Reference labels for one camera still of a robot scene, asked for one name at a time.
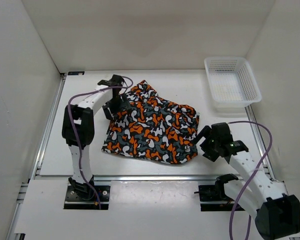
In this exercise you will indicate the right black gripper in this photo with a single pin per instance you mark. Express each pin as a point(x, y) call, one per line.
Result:
point(208, 154)

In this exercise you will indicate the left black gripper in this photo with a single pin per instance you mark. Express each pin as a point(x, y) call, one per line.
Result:
point(124, 105)

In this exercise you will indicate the orange camouflage shorts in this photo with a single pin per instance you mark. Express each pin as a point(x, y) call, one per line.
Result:
point(154, 128)

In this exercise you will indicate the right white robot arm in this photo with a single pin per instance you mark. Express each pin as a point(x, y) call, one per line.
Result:
point(274, 213)

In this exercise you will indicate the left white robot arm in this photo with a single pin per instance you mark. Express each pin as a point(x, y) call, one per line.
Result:
point(78, 127)

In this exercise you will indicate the white plastic basket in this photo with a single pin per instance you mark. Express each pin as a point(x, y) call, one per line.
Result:
point(232, 82)

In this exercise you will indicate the aluminium right side rail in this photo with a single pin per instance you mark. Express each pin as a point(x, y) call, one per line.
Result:
point(256, 131)

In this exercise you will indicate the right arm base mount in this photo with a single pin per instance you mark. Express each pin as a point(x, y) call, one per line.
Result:
point(210, 201)

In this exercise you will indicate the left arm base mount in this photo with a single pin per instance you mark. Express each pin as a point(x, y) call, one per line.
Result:
point(78, 200)

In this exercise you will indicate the aluminium front rail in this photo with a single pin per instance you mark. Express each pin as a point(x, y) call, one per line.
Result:
point(107, 178)

